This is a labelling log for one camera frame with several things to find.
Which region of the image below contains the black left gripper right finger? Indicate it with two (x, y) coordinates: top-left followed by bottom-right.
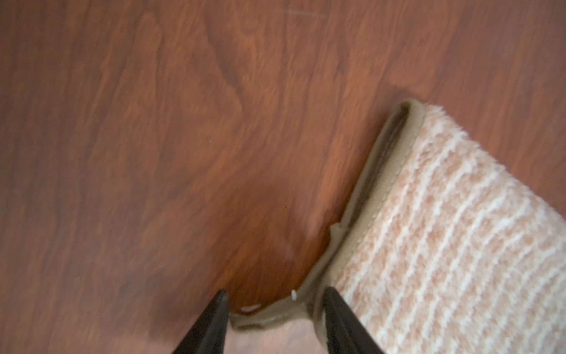
(322, 287), (385, 354)

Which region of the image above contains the pink white striped dishcloth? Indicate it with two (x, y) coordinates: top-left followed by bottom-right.
(231, 100), (565, 353)

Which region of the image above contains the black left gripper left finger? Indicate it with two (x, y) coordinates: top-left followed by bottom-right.
(172, 289), (229, 354)

